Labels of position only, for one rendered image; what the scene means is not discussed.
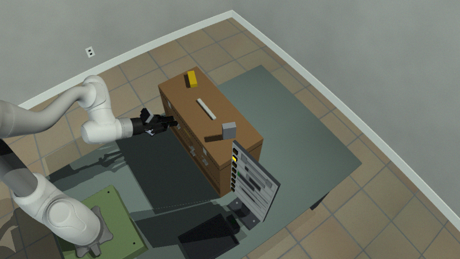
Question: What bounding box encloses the brown wooden chest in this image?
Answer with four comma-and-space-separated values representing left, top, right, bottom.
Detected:
158, 66, 263, 197

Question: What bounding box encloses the yellow rectangular block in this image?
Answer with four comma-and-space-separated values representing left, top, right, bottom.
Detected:
187, 71, 198, 88

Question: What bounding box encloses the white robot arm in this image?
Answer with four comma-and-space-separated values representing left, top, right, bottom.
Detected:
0, 75, 133, 258

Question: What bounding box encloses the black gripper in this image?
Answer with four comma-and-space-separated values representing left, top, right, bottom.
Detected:
130, 115, 178, 137

